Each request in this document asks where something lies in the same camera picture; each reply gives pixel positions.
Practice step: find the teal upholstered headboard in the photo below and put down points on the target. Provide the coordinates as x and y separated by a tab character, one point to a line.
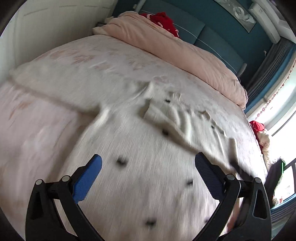
206	24

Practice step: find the white wardrobe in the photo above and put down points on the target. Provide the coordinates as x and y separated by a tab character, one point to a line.
39	26

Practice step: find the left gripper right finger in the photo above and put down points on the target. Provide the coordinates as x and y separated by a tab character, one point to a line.
254	219

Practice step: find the grey window curtain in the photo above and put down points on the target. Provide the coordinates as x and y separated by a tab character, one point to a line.
270	65

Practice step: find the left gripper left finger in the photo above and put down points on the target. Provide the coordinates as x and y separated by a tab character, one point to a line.
43	221

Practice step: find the red garment on headboard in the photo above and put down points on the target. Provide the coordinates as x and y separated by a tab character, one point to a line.
163	21

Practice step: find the pink floral bed blanket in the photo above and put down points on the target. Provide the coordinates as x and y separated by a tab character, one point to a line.
47	104

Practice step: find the red cloth by window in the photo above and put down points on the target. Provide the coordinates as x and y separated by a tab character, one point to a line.
257	127

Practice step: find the framed wall picture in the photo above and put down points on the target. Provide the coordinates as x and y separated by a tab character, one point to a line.
239	13

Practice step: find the pink folded duvet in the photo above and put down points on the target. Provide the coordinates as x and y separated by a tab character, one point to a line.
140	32

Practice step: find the white air conditioner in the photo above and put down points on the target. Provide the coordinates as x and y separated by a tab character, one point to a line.
259	14

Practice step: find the cream cloth by window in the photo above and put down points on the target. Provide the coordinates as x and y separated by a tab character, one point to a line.
264	142

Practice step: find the cream fuzzy knit sweater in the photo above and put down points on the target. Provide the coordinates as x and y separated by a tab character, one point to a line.
149	187

